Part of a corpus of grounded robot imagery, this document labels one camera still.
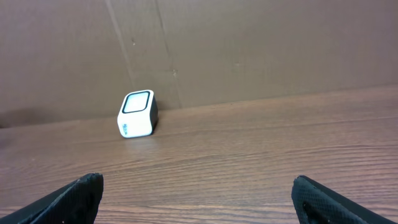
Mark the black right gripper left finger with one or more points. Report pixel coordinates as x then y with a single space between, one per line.
77 202

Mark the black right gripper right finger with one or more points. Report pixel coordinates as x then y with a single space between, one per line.
316 204

